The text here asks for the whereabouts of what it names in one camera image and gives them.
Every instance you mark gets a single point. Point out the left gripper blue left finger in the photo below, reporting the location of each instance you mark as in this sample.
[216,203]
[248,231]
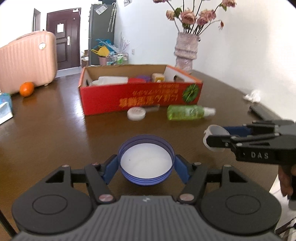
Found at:
[109,168]

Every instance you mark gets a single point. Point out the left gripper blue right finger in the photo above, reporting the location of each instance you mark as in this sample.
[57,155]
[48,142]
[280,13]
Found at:
[183,168]

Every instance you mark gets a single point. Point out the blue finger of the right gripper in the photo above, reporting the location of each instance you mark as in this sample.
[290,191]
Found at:
[242,131]
[220,141]

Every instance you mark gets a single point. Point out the small white cap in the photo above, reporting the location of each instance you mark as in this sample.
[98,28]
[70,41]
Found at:
[214,130]

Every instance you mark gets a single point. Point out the large white plastic jar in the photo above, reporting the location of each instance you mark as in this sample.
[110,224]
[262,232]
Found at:
[109,80]

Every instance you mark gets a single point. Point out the purple gear-shaped lid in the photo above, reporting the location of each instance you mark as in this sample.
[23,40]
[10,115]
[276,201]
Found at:
[145,78]

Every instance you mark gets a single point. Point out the red white lint brush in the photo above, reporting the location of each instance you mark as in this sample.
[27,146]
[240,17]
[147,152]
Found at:
[136,80]

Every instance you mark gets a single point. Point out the person's right hand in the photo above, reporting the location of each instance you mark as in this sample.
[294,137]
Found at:
[285,174]

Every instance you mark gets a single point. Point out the black remote control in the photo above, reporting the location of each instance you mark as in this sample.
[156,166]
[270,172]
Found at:
[263,113]

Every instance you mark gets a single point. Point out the crumpled white tissue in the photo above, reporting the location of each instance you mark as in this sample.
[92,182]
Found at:
[254,96]

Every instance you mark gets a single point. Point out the green spray bottle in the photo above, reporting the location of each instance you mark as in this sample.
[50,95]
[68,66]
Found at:
[188,112]

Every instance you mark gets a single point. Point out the white round jar lid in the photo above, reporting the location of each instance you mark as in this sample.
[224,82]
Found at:
[136,113]

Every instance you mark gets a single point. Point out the red cardboard pumpkin box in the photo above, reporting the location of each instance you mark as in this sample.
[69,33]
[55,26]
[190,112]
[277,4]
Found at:
[178,88]

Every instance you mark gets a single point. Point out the pink textured vase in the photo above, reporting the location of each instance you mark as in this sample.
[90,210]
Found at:
[186,49]

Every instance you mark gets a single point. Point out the cluttered shelf with bags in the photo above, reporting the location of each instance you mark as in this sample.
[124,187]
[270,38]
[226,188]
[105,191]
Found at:
[106,54]

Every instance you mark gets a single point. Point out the orange fruit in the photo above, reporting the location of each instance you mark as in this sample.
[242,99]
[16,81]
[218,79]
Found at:
[26,89]

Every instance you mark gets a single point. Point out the blue tissue pack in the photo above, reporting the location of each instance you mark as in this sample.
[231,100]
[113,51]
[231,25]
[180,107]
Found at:
[6,108]

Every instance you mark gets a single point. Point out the dried pink flowers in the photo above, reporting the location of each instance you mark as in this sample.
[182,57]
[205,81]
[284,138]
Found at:
[196,21]

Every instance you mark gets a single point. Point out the pink suitcase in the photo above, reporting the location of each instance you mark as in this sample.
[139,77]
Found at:
[30,58]

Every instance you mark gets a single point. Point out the dark grey refrigerator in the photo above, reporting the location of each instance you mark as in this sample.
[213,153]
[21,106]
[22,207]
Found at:
[101,28]

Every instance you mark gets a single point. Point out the dark brown door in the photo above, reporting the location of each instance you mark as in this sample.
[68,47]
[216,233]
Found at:
[65,25]

